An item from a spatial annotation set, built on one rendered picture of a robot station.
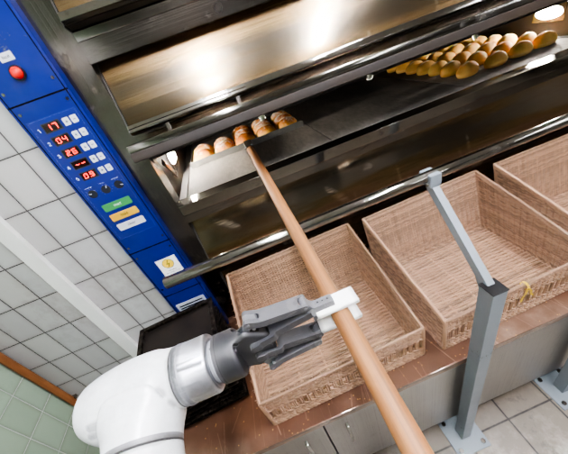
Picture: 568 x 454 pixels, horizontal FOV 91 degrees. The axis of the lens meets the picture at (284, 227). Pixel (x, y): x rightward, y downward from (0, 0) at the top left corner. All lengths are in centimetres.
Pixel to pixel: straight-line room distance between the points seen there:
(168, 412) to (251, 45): 87
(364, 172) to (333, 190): 14
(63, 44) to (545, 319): 160
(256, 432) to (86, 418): 67
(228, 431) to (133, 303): 60
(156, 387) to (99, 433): 8
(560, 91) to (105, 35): 164
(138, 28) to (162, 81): 12
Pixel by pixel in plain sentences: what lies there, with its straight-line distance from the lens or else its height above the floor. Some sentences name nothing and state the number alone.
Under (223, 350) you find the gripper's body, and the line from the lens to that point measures 45.
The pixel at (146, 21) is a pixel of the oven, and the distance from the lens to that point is 93.
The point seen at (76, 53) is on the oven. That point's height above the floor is 166.
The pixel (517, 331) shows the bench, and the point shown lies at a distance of 122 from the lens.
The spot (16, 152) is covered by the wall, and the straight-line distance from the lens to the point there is 109.
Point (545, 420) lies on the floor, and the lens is 176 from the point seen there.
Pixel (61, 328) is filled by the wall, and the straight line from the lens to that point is 146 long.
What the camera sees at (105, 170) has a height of 138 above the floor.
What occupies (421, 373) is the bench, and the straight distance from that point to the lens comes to 109.
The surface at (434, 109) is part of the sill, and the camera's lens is 124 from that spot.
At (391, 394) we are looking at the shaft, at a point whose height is 120.
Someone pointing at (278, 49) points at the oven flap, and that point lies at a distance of 94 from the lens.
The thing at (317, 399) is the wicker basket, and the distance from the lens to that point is 104.
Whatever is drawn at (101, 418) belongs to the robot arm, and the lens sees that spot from 51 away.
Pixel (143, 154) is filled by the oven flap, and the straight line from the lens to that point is 82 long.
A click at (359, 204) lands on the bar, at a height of 117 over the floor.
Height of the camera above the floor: 156
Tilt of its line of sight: 34 degrees down
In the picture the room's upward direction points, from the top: 20 degrees counter-clockwise
